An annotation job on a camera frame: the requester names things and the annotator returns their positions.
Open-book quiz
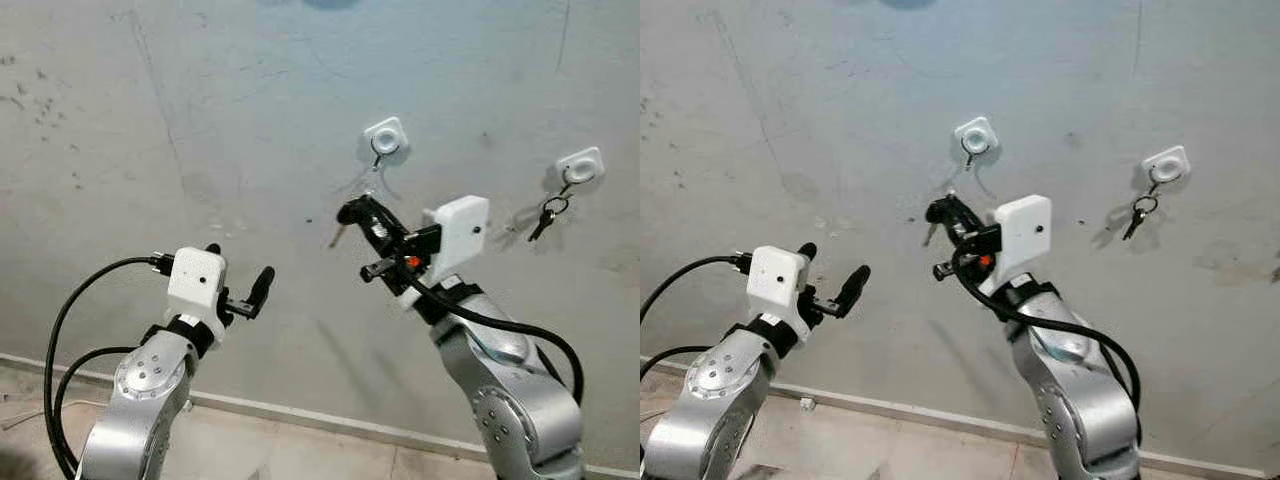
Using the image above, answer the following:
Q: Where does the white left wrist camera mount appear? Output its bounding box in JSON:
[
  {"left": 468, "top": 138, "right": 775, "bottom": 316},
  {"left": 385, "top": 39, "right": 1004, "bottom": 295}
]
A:
[
  {"left": 165, "top": 247, "right": 230, "bottom": 342},
  {"left": 745, "top": 245, "right": 812, "bottom": 342}
]

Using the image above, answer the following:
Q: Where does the white square wall hook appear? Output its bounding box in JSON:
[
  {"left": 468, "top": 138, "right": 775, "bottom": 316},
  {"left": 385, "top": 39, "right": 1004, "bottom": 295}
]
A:
[
  {"left": 555, "top": 147, "right": 606, "bottom": 198},
  {"left": 1141, "top": 145, "right": 1192, "bottom": 196},
  {"left": 362, "top": 116, "right": 410, "bottom": 170},
  {"left": 953, "top": 116, "right": 1001, "bottom": 170}
]

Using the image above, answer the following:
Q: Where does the long black left arm cable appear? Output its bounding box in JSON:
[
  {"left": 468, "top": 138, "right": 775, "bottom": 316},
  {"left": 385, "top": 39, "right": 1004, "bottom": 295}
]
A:
[
  {"left": 640, "top": 254, "right": 754, "bottom": 322},
  {"left": 43, "top": 254, "right": 179, "bottom": 480}
]

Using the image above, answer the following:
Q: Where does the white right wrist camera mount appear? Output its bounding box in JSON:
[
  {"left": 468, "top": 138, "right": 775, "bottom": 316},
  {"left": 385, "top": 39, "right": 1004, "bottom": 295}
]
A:
[
  {"left": 400, "top": 195, "right": 491, "bottom": 310},
  {"left": 978, "top": 194, "right": 1054, "bottom": 300}
]

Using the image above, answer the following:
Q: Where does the short black left arm cable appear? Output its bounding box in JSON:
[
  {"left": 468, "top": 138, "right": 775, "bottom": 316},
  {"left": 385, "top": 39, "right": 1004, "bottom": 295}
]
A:
[
  {"left": 52, "top": 346, "right": 137, "bottom": 471},
  {"left": 640, "top": 345, "right": 702, "bottom": 382}
]

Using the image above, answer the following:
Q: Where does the key ring with black key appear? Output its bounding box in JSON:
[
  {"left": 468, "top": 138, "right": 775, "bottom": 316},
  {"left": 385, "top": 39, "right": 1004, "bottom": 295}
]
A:
[
  {"left": 1121, "top": 193, "right": 1160, "bottom": 242},
  {"left": 923, "top": 197, "right": 969, "bottom": 248},
  {"left": 527, "top": 195, "right": 572, "bottom": 243},
  {"left": 328, "top": 198, "right": 393, "bottom": 249}
]

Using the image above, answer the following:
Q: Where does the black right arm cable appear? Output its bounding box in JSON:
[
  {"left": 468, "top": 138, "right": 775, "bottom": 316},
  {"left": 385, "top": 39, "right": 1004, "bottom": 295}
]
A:
[
  {"left": 950, "top": 245, "right": 1145, "bottom": 447},
  {"left": 400, "top": 255, "right": 587, "bottom": 406}
]

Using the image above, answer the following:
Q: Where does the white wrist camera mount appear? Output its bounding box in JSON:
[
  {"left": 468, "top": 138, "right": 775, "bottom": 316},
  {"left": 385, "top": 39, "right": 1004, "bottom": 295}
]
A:
[
  {"left": 400, "top": 195, "right": 491, "bottom": 310},
  {"left": 165, "top": 247, "right": 230, "bottom": 342},
  {"left": 745, "top": 245, "right": 812, "bottom": 342},
  {"left": 978, "top": 194, "right": 1054, "bottom": 300}
]

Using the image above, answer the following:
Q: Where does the white baseboard strip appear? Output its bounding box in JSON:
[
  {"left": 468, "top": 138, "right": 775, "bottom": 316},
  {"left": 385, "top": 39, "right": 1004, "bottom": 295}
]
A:
[
  {"left": 0, "top": 352, "right": 641, "bottom": 480},
  {"left": 640, "top": 356, "right": 1280, "bottom": 480}
]

